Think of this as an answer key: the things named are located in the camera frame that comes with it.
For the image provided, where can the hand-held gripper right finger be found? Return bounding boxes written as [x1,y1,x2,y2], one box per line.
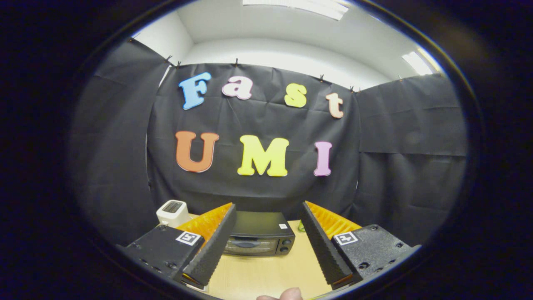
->
[300,201,421,290]

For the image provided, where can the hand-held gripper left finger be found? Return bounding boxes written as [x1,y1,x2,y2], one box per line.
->
[116,202,237,288]

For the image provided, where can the black toaster oven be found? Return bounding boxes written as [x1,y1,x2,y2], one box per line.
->
[223,211,296,257]

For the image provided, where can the white toaster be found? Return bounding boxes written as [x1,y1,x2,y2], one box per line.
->
[156,200,192,228]

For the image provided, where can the black backdrop cloth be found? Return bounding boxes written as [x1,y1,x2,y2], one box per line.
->
[69,37,469,247]

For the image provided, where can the ceiling light panel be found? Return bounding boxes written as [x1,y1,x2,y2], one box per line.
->
[243,0,349,21]
[402,50,436,76]

